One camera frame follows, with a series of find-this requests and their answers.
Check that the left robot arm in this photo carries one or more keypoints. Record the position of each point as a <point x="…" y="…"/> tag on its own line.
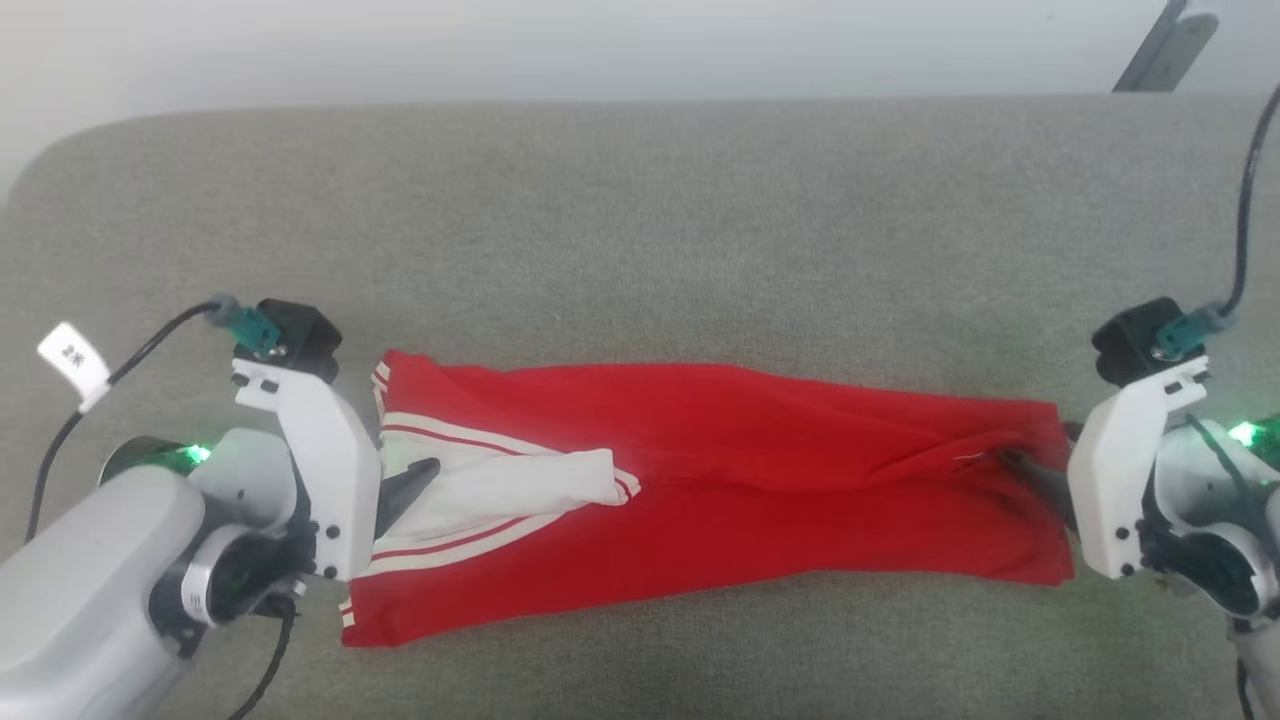
<point x="80" y="580"/>

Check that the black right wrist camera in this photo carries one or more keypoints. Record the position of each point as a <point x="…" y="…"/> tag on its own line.
<point x="1130" y="335"/>

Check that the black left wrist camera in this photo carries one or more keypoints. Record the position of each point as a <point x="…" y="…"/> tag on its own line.
<point x="300" y="335"/>

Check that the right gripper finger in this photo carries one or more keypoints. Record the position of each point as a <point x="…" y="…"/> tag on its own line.
<point x="1045" y="485"/>

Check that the teal right camera connector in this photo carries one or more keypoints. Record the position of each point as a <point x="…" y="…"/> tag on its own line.
<point x="1185" y="335"/>

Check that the red basketball jersey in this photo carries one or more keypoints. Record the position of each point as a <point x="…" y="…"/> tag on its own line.
<point x="750" y="480"/>

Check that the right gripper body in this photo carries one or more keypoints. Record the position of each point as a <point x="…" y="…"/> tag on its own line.
<point x="1115" y="480"/>

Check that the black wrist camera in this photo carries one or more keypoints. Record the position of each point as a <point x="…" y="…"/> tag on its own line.
<point x="300" y="335"/>
<point x="1130" y="335"/>

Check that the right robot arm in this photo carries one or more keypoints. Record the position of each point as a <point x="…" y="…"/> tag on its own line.
<point x="1200" y="480"/>

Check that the teal camera connector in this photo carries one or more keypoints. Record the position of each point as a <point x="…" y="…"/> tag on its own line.
<point x="1185" y="335"/>
<point x="250" y="325"/>

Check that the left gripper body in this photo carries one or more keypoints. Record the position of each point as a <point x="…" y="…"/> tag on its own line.
<point x="330" y="470"/>

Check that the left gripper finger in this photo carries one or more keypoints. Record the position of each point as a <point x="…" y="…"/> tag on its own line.
<point x="405" y="490"/>

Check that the grey rounded metal bracket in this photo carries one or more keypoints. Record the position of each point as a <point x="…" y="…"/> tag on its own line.
<point x="1185" y="40"/>

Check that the teal left camera connector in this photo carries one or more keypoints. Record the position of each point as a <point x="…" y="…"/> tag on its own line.
<point x="250" y="325"/>

